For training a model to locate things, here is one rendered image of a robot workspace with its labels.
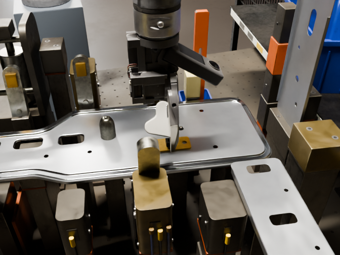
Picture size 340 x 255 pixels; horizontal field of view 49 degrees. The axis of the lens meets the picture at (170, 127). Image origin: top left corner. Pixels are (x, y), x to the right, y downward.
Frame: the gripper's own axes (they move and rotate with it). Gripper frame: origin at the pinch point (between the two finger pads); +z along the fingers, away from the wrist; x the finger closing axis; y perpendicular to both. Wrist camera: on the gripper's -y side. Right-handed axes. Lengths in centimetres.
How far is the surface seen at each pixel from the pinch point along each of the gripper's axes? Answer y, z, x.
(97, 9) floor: 25, 106, -366
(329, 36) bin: -53, 0, -37
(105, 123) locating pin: 12.5, 0.4, -3.9
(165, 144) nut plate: 1.0, 4.2, 0.3
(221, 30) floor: -99, 105, -287
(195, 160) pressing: -4.2, 4.5, 5.5
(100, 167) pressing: 14.1, 4.5, 4.5
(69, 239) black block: 20.2, 9.9, 16.0
